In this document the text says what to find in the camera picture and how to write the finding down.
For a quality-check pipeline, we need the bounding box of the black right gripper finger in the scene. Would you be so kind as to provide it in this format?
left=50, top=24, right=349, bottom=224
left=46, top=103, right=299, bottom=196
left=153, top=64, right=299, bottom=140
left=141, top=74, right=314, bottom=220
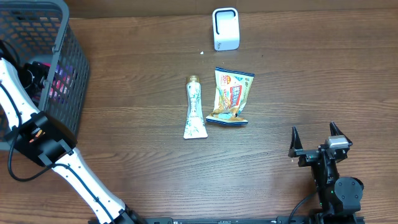
left=290, top=126, right=303, bottom=150
left=330, top=121, right=344, bottom=136

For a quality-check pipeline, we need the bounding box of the pink purple pad package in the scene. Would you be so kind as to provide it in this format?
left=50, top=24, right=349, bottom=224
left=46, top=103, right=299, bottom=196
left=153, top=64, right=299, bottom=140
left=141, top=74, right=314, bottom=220
left=49, top=65, right=75, bottom=104

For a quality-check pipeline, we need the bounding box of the beige orange snack bag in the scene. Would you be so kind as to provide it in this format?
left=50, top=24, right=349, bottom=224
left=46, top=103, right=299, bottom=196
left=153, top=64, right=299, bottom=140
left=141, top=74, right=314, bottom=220
left=206, top=67, right=255, bottom=126

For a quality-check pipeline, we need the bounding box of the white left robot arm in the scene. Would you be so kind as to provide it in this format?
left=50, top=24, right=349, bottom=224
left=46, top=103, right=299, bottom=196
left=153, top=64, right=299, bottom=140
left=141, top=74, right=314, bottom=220
left=1, top=58, right=145, bottom=223

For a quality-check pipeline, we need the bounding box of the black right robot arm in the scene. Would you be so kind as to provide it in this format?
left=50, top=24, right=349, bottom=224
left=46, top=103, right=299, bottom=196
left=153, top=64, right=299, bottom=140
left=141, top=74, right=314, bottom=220
left=287, top=122, right=364, bottom=223

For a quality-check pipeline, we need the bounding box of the white barcode scanner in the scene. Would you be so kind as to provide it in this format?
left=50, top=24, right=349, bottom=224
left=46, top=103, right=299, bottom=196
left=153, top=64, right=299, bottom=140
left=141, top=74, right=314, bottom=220
left=212, top=7, right=240, bottom=51

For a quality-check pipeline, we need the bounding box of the dark grey plastic basket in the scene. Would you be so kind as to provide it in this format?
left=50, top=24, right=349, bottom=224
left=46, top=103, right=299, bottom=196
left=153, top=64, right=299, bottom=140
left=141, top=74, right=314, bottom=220
left=1, top=0, right=90, bottom=134

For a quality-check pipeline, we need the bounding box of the white floral tube gold cap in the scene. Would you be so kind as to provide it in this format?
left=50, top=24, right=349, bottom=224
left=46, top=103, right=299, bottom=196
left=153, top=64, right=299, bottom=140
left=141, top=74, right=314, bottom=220
left=183, top=75, right=208, bottom=139

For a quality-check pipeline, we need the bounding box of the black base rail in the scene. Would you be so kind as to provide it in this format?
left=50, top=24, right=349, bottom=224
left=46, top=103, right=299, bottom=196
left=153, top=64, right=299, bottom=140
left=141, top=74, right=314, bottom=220
left=88, top=216, right=366, bottom=224

